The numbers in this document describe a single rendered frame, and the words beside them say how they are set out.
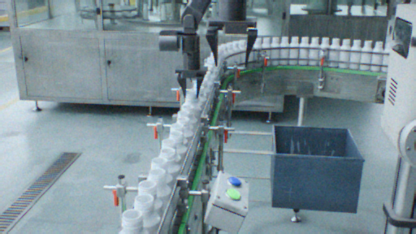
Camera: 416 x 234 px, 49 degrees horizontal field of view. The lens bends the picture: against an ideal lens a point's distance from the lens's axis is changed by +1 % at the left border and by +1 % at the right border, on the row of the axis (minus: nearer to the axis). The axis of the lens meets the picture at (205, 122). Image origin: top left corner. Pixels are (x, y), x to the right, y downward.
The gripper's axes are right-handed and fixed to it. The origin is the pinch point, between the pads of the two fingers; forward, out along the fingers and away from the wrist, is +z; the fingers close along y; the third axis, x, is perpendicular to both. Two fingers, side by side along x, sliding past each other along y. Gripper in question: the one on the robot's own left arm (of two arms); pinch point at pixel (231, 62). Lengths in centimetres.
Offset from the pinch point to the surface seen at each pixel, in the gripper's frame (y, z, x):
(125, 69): -130, 87, 349
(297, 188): 22, 58, 56
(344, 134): 42, 48, 86
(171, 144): -15.0, 23.2, 8.1
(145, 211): -14.3, 24.9, -21.9
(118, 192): -26.3, 32.3, -2.3
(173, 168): -13.5, 27.0, 1.9
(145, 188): -15.8, 23.3, -16.0
